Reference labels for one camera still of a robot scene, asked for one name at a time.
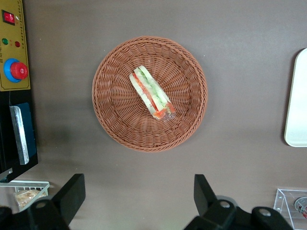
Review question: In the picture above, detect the vegetable sandwich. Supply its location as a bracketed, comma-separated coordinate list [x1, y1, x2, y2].
[129, 66, 177, 121]

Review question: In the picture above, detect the red emergency stop button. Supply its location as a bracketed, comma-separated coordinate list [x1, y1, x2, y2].
[3, 58, 29, 83]

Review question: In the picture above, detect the white wire rack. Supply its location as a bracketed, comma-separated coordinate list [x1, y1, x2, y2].
[0, 181, 50, 212]

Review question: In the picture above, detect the brown round wicker basket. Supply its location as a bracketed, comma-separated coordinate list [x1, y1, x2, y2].
[92, 35, 208, 153]

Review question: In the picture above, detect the clear snack packet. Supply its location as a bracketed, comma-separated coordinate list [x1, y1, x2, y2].
[14, 189, 47, 209]

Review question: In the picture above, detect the gold control panel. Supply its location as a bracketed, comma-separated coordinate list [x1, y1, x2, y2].
[0, 0, 32, 92]

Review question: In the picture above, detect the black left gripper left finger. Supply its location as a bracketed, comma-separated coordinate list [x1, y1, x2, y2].
[0, 173, 86, 230]

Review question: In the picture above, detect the black appliance body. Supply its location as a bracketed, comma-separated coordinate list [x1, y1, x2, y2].
[0, 90, 39, 177]

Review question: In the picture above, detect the red and silver soda can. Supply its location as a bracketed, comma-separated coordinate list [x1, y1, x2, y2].
[294, 196, 307, 218]

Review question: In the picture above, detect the red rocker switch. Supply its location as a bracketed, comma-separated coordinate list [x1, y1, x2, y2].
[1, 9, 16, 25]

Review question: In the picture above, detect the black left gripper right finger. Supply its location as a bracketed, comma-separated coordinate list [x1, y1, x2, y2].
[184, 174, 295, 230]

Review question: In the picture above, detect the clear acrylic box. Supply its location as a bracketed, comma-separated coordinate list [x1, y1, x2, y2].
[273, 188, 307, 230]

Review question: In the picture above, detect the cream plastic tray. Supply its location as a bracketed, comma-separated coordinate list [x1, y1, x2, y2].
[284, 47, 307, 147]

